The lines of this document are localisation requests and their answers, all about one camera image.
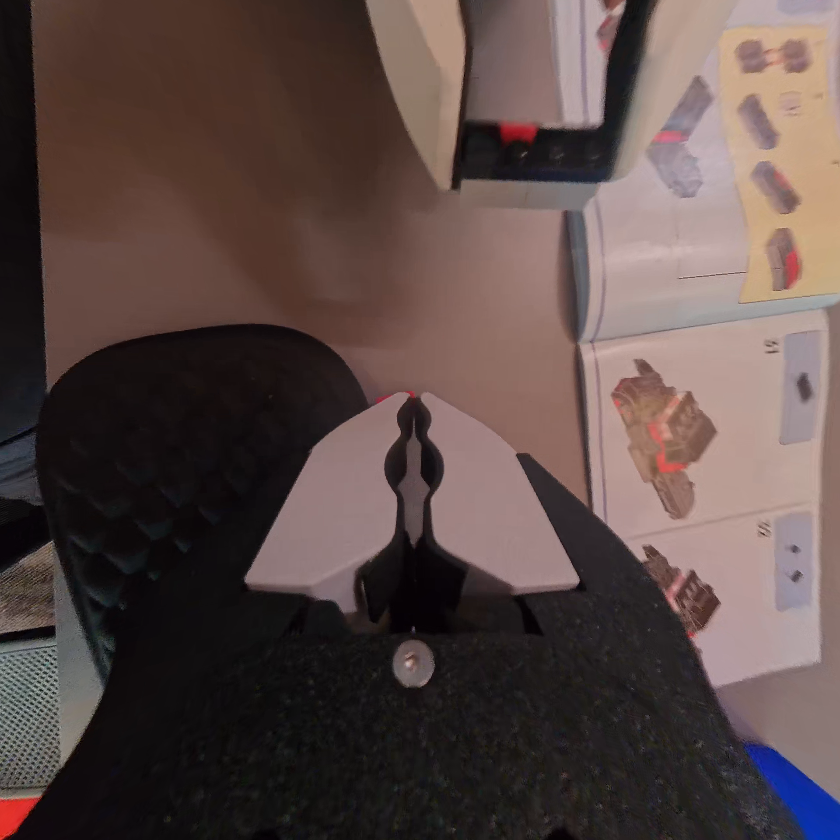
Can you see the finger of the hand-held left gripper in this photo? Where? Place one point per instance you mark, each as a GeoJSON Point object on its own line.
{"type": "Point", "coordinates": [676, 52]}
{"type": "Point", "coordinates": [426, 79]}

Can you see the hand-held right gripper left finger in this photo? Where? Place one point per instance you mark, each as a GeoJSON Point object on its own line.
{"type": "Point", "coordinates": [315, 525]}

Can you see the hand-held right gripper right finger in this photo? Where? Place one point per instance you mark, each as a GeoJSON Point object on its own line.
{"type": "Point", "coordinates": [505, 525]}

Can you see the small red black brick assembly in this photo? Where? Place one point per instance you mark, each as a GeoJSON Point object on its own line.
{"type": "Point", "coordinates": [413, 485]}

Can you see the black toy brick model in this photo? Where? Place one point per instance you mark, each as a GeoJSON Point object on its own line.
{"type": "Point", "coordinates": [551, 154]}

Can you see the grey desk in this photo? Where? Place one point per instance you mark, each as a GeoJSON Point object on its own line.
{"type": "Point", "coordinates": [197, 197]}

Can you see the black mesh office chair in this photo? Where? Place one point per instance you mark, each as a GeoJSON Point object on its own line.
{"type": "Point", "coordinates": [164, 446]}

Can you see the open instruction booklet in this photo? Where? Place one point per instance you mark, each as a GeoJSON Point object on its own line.
{"type": "Point", "coordinates": [709, 407]}

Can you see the blue plastic bin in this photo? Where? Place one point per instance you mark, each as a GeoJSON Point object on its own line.
{"type": "Point", "coordinates": [800, 794]}

